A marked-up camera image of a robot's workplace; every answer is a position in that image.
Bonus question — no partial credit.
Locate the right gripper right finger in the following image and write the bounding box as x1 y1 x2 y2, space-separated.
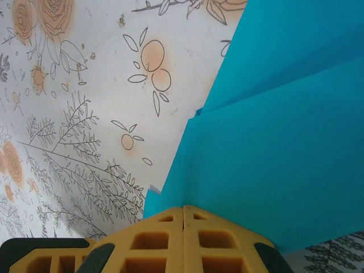
183 205 295 273

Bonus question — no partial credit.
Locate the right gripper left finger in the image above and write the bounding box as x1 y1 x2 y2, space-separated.
0 205 185 273

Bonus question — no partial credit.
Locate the teal cloth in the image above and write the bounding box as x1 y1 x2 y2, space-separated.
142 0 364 254

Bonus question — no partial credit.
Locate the floral tablecloth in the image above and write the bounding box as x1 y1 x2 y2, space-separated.
0 0 364 273

